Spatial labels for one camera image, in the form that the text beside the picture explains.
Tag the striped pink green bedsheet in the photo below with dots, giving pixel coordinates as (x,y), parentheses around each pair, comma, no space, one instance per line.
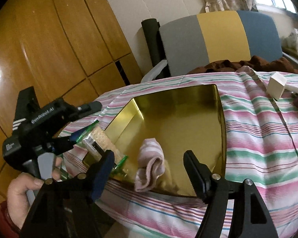
(262,144)

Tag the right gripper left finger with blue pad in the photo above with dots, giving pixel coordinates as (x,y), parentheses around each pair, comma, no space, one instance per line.
(100,173)

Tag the dark brown blanket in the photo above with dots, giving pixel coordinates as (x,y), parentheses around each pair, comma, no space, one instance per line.
(256,63)

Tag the white square box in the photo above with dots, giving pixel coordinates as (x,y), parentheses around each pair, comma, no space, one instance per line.
(276,85)

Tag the grey yellow blue chair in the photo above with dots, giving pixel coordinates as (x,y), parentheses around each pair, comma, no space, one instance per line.
(193,41)

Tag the gold metal tin box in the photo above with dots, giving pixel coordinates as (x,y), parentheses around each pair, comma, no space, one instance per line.
(181,119)

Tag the wooden wardrobe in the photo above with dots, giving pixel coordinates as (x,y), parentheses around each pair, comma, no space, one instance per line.
(74,49)

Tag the cracker packet green wrapper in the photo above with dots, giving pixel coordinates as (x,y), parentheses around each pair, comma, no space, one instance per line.
(96,141)

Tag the flat white box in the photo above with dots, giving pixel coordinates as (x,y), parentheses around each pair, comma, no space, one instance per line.
(291,88)

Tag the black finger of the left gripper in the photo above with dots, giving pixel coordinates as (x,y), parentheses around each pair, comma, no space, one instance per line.
(88,109)

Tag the pink striped cloth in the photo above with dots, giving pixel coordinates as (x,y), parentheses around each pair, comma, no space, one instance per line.
(151,165)

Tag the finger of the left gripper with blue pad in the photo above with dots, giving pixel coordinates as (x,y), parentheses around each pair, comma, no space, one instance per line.
(61,145)

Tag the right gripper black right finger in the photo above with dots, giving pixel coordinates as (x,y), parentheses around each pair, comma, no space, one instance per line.
(199,175)

